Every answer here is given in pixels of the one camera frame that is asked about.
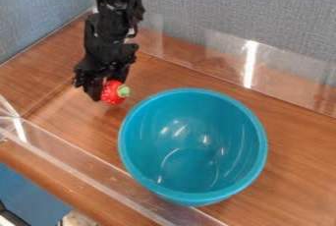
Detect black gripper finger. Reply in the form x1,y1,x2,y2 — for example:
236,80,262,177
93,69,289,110
84,77,104,101
116,66,129,83

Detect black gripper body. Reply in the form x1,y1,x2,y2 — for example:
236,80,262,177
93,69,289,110
73,32,138,87

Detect red toy strawberry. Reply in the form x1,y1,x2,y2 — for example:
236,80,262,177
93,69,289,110
101,81,129,105

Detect blue plastic bowl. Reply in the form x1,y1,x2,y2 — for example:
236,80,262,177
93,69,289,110
118,87,268,206

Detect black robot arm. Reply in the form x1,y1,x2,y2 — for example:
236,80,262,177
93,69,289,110
73,0,145,101

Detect clear acrylic front barrier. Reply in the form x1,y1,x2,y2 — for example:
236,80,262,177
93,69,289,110
0,119,228,226

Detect clear acrylic barrier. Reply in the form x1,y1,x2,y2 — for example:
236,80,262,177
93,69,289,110
0,119,228,226
133,14,336,118

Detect clear acrylic back barrier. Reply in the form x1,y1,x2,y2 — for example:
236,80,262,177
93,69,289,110
133,14,336,118

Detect black cable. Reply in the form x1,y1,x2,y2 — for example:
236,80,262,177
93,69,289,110
125,25,140,39

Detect clear acrylic left bracket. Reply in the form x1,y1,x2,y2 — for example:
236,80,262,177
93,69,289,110
0,94,28,142

